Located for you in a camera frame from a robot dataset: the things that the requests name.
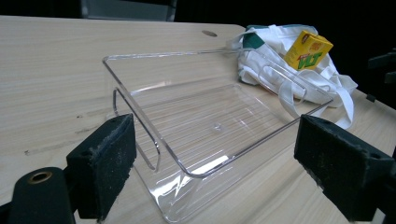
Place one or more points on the black stand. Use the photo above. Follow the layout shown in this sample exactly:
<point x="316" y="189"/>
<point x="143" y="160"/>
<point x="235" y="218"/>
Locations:
<point x="383" y="73"/>

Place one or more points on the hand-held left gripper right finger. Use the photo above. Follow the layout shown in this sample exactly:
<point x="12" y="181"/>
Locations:
<point x="339" y="168"/>

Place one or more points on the white and green tote bag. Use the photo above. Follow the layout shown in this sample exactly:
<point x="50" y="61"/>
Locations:
<point x="311" y="84"/>

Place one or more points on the clear plastic bin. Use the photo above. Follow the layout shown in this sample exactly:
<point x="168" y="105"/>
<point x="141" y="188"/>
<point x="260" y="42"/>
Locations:
<point x="199" y="124"/>

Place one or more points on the yellow drink carton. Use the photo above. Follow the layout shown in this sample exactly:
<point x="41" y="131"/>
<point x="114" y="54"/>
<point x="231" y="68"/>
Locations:
<point x="308" y="49"/>

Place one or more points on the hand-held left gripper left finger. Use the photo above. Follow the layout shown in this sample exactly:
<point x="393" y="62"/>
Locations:
<point x="102" y="165"/>

